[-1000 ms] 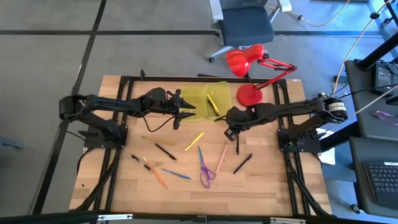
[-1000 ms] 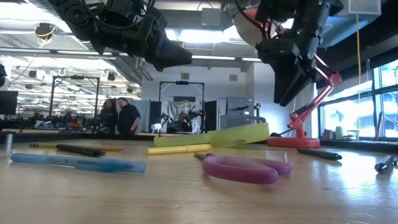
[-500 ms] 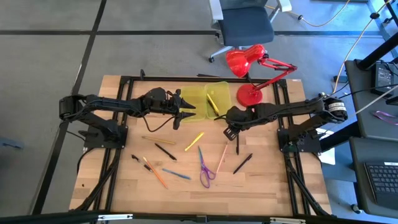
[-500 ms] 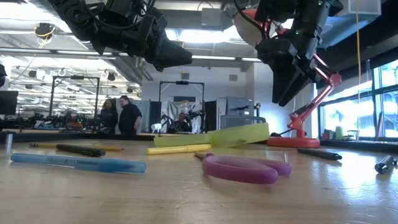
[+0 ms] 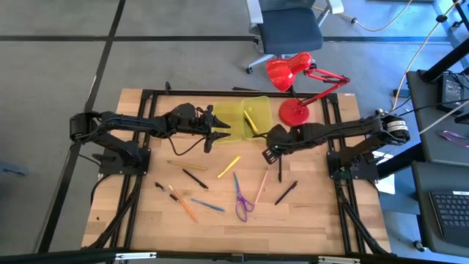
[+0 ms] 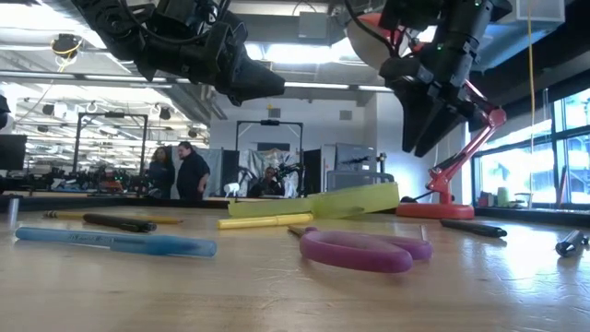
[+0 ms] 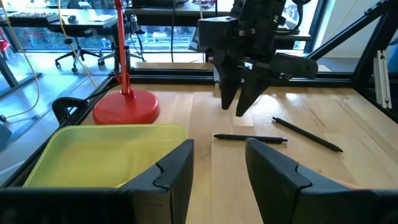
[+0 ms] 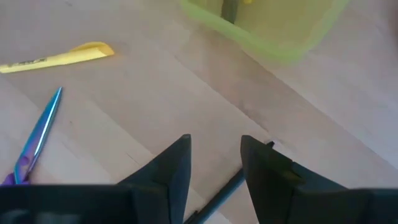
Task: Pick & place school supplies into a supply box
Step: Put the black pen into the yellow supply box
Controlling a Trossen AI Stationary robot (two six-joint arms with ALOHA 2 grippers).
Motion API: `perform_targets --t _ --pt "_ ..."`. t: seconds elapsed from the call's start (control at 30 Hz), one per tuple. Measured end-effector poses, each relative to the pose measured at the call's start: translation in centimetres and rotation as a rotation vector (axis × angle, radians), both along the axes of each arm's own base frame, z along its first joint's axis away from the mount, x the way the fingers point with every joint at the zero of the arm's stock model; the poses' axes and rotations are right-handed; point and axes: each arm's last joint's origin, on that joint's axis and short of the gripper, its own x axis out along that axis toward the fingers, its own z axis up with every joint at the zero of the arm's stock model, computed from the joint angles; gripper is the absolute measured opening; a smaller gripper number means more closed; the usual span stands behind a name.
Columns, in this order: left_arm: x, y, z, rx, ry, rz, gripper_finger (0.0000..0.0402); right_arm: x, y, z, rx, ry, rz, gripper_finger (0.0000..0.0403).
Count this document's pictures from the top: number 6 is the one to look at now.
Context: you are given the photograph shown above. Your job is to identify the black felt-tip pen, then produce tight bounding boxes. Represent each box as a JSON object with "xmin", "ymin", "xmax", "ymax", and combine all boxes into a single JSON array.
[{"xmin": 81, "ymin": 212, "xmax": 159, "ymax": 233}]

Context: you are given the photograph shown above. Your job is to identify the yellow-green plastic supply box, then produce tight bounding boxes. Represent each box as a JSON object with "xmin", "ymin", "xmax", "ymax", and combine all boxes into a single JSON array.
[{"xmin": 228, "ymin": 181, "xmax": 401, "ymax": 220}]

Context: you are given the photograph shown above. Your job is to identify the black station frame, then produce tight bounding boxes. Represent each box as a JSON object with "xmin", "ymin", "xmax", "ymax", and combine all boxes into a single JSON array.
[
  {"xmin": 235, "ymin": 119, "xmax": 305, "ymax": 196},
  {"xmin": 72, "ymin": 111, "xmax": 149, "ymax": 186}
]

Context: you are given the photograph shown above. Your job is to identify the yellow highlighter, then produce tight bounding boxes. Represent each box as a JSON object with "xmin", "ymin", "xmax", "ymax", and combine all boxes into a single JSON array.
[{"xmin": 217, "ymin": 212, "xmax": 315, "ymax": 231}]

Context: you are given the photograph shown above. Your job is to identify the black marker pen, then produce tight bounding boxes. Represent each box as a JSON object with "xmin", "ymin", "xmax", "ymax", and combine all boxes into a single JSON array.
[{"xmin": 439, "ymin": 218, "xmax": 509, "ymax": 239}]

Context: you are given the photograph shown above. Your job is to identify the grey crumpled cover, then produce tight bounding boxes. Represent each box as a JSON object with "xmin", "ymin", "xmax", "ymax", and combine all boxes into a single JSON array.
[{"xmin": 239, "ymin": 147, "xmax": 301, "ymax": 198}]

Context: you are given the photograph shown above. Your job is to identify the yellow pencil green ferrule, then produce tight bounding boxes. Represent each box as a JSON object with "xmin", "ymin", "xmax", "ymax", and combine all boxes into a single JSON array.
[{"xmin": 42, "ymin": 209, "xmax": 184, "ymax": 226}]

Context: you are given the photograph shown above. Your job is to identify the black aluminium table frame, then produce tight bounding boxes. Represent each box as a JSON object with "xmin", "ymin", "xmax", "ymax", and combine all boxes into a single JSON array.
[{"xmin": 0, "ymin": 193, "xmax": 590, "ymax": 228}]

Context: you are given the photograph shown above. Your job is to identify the silver metal post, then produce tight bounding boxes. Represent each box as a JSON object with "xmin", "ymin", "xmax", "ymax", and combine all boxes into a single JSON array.
[{"xmin": 6, "ymin": 196, "xmax": 22, "ymax": 230}]

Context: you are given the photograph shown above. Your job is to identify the pink-purple handled scissors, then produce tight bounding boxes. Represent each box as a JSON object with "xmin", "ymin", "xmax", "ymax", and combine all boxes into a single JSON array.
[{"xmin": 287, "ymin": 224, "xmax": 434, "ymax": 275}]

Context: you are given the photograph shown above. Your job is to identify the yellow hanging cable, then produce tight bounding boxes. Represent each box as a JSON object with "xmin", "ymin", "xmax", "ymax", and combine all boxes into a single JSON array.
[{"xmin": 525, "ymin": 0, "xmax": 537, "ymax": 209}]

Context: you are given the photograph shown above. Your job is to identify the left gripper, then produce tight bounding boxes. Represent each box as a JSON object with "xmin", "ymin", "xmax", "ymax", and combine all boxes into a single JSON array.
[{"xmin": 133, "ymin": 0, "xmax": 288, "ymax": 108}]

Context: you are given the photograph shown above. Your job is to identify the blue ballpoint pen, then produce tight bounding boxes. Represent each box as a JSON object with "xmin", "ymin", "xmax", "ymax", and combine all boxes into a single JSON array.
[{"xmin": 14, "ymin": 225, "xmax": 218, "ymax": 258}]

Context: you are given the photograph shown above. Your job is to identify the black ballpoint pen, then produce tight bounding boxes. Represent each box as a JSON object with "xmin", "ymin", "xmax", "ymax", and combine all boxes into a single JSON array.
[{"xmin": 554, "ymin": 229, "xmax": 590, "ymax": 258}]

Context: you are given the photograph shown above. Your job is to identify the red desk lamp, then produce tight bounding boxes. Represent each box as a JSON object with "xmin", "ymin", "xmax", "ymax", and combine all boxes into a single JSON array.
[{"xmin": 344, "ymin": 12, "xmax": 508, "ymax": 221}]

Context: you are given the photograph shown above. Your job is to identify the grey cabinet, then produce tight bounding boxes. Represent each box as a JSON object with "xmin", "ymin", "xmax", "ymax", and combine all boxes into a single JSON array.
[{"xmin": 325, "ymin": 142, "xmax": 396, "ymax": 193}]

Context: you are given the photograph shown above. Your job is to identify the person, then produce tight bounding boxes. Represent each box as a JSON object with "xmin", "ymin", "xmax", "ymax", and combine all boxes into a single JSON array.
[
  {"xmin": 175, "ymin": 140, "xmax": 212, "ymax": 201},
  {"xmin": 146, "ymin": 146, "xmax": 177, "ymax": 200},
  {"xmin": 250, "ymin": 165, "xmax": 287, "ymax": 199}
]

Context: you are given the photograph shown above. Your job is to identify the black monitor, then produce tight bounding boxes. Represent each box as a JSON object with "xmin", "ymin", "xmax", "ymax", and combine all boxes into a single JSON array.
[{"xmin": 0, "ymin": 133, "xmax": 29, "ymax": 172}]

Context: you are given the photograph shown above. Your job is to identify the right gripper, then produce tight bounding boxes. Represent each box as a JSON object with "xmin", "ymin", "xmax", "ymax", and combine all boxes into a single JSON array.
[{"xmin": 390, "ymin": 44, "xmax": 481, "ymax": 159}]

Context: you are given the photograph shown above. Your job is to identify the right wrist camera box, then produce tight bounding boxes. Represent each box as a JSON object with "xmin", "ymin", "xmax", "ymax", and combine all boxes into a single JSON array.
[{"xmin": 378, "ymin": 55, "xmax": 421, "ymax": 83}]

